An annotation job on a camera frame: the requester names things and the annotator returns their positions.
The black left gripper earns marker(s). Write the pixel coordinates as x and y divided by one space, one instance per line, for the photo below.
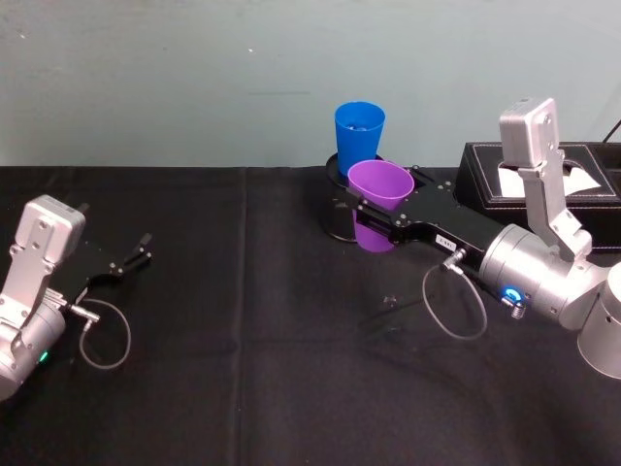
87 269

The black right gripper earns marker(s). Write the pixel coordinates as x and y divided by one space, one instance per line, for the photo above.
436 218

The purple plastic cup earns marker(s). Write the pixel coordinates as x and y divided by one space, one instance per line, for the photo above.
378 182

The blue plastic cup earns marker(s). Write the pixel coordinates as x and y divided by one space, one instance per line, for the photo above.
356 145

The black stitched tissue box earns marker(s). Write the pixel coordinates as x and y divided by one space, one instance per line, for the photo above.
478 179

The white tissue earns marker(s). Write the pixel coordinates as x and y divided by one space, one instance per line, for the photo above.
509 182

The black table cloth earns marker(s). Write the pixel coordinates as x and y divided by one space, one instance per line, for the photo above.
242 388

